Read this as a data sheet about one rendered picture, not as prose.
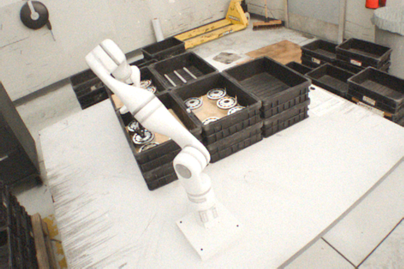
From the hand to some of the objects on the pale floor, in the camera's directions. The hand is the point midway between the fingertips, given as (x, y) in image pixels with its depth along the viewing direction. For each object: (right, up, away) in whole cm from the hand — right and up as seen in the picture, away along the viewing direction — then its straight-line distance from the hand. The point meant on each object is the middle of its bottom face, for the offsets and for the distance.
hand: (146, 134), depth 139 cm
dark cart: (-146, -49, +121) cm, 196 cm away
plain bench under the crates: (+35, -58, +58) cm, 89 cm away
